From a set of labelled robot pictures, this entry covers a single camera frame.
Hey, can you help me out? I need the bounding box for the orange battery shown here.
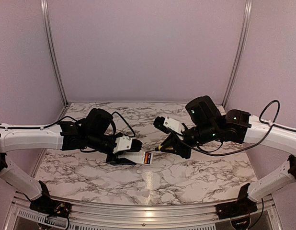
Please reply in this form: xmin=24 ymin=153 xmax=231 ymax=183
xmin=144 ymin=152 xmax=150 ymax=164

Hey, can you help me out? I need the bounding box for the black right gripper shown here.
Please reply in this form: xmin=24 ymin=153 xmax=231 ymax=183
xmin=160 ymin=122 xmax=219 ymax=159

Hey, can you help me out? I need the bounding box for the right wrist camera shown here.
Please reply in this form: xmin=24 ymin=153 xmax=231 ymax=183
xmin=153 ymin=116 xmax=182 ymax=135

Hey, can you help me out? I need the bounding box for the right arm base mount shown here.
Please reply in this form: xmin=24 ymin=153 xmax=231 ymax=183
xmin=216 ymin=183 xmax=258 ymax=219

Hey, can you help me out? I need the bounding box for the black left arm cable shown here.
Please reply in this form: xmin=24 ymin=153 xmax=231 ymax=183
xmin=0 ymin=111 xmax=137 ymax=154

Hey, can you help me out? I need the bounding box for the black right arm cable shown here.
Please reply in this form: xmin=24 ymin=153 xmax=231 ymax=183
xmin=181 ymin=100 xmax=296 ymax=158

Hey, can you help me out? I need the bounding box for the aluminium front rail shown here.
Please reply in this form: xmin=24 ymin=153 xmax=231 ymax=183
xmin=3 ymin=192 xmax=283 ymax=230

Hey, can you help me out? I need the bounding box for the yellow handled screwdriver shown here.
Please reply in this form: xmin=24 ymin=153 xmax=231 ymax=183
xmin=155 ymin=146 xmax=173 ymax=152

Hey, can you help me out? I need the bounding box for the aluminium frame post left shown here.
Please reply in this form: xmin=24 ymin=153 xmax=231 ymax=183
xmin=41 ymin=0 xmax=68 ymax=107

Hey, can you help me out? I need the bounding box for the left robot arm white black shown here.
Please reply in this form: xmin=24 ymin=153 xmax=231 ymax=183
xmin=0 ymin=108 xmax=142 ymax=213

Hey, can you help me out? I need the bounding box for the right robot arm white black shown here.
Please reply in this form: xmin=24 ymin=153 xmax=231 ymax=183
xmin=153 ymin=95 xmax=296 ymax=215

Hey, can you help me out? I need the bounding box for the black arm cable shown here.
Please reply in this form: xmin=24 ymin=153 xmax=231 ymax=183
xmin=0 ymin=111 xmax=137 ymax=154
xmin=181 ymin=100 xmax=296 ymax=158

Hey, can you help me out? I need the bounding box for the aluminium frame post right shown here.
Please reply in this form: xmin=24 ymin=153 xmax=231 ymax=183
xmin=222 ymin=0 xmax=253 ymax=109

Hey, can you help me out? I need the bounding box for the white remote control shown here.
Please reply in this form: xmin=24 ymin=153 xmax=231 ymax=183
xmin=131 ymin=150 xmax=151 ymax=166

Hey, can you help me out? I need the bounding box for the aluminium frame post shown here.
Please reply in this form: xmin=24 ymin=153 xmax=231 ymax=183
xmin=222 ymin=0 xmax=253 ymax=109
xmin=41 ymin=0 xmax=68 ymax=107

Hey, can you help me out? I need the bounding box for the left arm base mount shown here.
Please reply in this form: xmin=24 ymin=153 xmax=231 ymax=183
xmin=30 ymin=181 xmax=71 ymax=218

